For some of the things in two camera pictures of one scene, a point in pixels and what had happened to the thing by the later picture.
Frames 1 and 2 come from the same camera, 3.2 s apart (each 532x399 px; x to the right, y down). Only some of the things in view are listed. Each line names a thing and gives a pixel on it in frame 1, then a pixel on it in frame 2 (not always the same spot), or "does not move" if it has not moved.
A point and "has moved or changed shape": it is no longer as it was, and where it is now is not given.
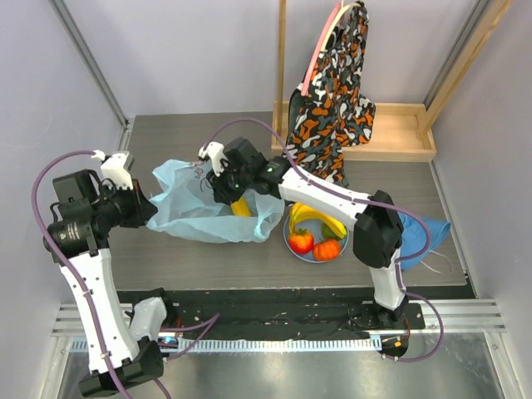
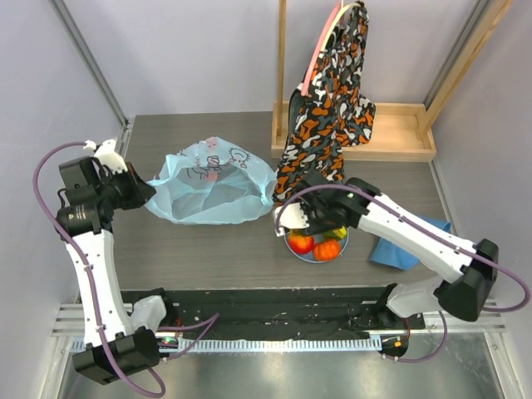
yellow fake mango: [240, 208] -> [341, 232]
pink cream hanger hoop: [338, 11] does not move
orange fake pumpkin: [327, 250] does not move
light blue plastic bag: [185, 204] has moved or changed shape
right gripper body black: [224, 191] -> [312, 220]
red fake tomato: [301, 242] does not move
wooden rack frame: [401, 131] does not move
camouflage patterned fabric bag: [332, 114] does not move
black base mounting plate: [288, 312] does not move
